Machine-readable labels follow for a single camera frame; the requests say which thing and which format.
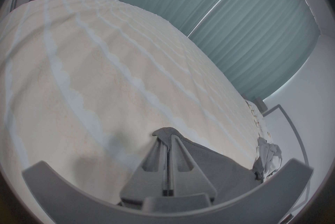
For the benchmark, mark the bed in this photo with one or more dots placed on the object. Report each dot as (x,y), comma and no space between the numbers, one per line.
(104,74)

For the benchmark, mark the black T-shirt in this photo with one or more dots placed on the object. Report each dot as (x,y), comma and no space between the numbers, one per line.
(209,162)

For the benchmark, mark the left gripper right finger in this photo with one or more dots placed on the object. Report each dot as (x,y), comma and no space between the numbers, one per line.
(188,181)

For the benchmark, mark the grey bedside table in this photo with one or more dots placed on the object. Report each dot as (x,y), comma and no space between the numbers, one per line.
(260,104)

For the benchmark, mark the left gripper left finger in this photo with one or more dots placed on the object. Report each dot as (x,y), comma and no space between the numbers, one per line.
(146,181)

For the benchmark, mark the pile of clothes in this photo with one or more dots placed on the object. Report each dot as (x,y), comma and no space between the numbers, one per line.
(267,155)

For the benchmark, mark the white printed pillow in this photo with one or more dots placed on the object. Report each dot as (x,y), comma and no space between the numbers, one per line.
(259,121)

